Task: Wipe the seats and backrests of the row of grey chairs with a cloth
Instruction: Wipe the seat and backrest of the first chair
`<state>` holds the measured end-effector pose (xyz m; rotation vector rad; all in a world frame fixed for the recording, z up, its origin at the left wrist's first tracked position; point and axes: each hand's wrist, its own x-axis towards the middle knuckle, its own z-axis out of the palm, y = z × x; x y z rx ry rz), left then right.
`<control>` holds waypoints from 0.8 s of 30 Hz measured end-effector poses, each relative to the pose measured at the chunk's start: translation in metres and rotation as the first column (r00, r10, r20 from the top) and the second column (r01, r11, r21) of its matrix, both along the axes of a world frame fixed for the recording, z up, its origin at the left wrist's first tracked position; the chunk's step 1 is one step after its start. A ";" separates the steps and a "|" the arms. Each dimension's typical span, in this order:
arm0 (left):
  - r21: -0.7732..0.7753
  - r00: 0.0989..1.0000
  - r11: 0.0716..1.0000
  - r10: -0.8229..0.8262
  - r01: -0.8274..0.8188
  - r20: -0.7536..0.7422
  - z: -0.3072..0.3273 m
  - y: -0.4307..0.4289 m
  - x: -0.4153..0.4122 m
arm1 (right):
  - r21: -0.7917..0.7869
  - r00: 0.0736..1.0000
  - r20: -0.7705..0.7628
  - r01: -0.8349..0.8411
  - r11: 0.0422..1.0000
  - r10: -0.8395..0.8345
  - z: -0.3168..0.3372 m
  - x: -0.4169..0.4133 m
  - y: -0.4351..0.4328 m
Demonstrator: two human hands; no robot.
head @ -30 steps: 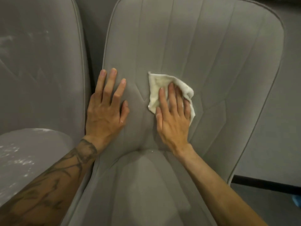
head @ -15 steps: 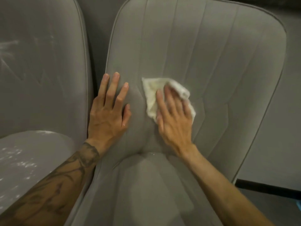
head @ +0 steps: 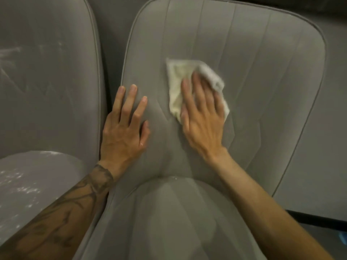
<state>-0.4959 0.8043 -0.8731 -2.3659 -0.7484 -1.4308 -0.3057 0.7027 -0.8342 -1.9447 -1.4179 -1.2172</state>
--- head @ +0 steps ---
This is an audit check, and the person's right hand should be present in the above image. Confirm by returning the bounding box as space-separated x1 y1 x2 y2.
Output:
180 72 229 163

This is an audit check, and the person's left hand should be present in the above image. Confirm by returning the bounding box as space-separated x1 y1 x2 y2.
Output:
99 84 151 179

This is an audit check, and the white cleaning cloth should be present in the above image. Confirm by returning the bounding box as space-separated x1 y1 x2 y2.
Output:
166 58 230 124

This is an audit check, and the person's left forearm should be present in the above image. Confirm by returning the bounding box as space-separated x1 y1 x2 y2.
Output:
0 161 120 260

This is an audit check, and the person's right forearm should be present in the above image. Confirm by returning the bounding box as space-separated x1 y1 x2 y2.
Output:
209 147 334 260

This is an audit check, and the grey upholstered chair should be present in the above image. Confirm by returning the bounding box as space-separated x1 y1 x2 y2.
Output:
0 0 109 248
73 0 327 260

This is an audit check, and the black metal bar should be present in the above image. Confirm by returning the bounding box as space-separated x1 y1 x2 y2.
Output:
286 210 347 232

